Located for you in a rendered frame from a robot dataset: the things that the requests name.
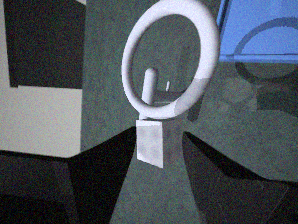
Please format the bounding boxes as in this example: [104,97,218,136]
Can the blue tray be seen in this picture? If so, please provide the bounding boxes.
[216,0,298,64]

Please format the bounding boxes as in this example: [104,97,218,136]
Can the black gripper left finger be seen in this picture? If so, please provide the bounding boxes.
[0,126,137,224]

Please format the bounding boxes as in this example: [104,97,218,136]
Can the grey cylindrical bar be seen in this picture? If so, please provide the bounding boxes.
[139,67,183,120]

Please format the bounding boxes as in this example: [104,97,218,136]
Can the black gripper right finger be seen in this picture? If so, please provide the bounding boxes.
[182,131,298,224]

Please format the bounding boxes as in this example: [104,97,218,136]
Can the silver metal loop with square tab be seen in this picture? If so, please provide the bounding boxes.
[122,0,220,169]

